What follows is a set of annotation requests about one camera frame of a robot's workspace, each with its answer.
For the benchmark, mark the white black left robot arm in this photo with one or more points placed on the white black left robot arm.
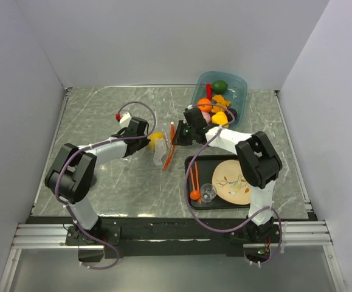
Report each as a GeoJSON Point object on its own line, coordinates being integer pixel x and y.
{"type": "Point", "coordinates": [70, 176]}

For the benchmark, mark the yellow fake lemon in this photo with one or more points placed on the yellow fake lemon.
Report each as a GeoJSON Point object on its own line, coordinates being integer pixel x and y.
{"type": "Point", "coordinates": [154, 137]}

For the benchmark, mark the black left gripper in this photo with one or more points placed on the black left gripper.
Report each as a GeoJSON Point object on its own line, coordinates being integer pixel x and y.
{"type": "Point", "coordinates": [144, 142]}

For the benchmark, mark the yellow fake bell pepper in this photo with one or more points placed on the yellow fake bell pepper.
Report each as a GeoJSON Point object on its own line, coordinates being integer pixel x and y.
{"type": "Point", "coordinates": [219, 118]}

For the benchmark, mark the black plastic tray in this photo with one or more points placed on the black plastic tray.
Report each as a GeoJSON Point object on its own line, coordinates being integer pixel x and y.
{"type": "Point", "coordinates": [206, 166]}

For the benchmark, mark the small clear glass cup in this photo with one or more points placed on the small clear glass cup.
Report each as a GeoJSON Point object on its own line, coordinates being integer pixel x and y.
{"type": "Point", "coordinates": [208, 193]}

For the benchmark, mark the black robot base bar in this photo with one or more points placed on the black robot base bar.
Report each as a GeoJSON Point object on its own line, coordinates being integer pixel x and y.
{"type": "Point", "coordinates": [133, 237]}

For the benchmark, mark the orange fake fruit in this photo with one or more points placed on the orange fake fruit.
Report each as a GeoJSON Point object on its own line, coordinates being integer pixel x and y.
{"type": "Point", "coordinates": [205, 105]}

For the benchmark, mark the beige bird pattern plate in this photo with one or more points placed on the beige bird pattern plate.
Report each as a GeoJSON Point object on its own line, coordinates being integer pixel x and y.
{"type": "Point", "coordinates": [230, 184]}

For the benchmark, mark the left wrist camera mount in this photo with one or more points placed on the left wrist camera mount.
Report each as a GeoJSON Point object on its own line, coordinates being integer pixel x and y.
{"type": "Point", "coordinates": [123, 119]}

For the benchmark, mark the orange plastic spoon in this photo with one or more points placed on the orange plastic spoon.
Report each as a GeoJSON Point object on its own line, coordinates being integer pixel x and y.
{"type": "Point", "coordinates": [194, 195]}

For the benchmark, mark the dark brown fake fruit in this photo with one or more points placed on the dark brown fake fruit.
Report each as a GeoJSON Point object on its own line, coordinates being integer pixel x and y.
{"type": "Point", "coordinates": [231, 114]}

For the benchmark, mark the clear zip top bag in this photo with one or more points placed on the clear zip top bag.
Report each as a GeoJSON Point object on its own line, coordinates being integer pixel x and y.
{"type": "Point", "coordinates": [164, 150]}

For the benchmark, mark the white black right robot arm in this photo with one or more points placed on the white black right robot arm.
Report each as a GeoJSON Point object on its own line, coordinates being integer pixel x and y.
{"type": "Point", "coordinates": [259, 162]}

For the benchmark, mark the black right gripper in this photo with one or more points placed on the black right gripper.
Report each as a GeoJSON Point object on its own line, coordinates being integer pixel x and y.
{"type": "Point", "coordinates": [178, 139]}

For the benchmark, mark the red fake chili pepper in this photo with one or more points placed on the red fake chili pepper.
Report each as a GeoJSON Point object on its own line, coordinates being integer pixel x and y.
{"type": "Point", "coordinates": [209, 91]}

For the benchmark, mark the dark teal tape roll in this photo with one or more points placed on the dark teal tape roll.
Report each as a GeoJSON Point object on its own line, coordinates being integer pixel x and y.
{"type": "Point", "coordinates": [93, 180]}

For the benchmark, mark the green fake vegetable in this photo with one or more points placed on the green fake vegetable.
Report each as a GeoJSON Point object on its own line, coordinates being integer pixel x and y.
{"type": "Point", "coordinates": [219, 87]}

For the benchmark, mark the purple fake onion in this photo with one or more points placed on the purple fake onion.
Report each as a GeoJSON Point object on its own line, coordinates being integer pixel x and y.
{"type": "Point", "coordinates": [207, 117]}

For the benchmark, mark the teal transparent plastic bin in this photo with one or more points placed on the teal transparent plastic bin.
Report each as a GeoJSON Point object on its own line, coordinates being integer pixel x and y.
{"type": "Point", "coordinates": [236, 92]}

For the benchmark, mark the aluminium frame rail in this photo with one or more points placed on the aluminium frame rail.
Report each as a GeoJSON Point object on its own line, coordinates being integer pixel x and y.
{"type": "Point", "coordinates": [305, 233]}

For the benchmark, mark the tan fake ginger root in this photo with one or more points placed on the tan fake ginger root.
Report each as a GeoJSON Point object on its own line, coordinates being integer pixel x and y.
{"type": "Point", "coordinates": [222, 102]}

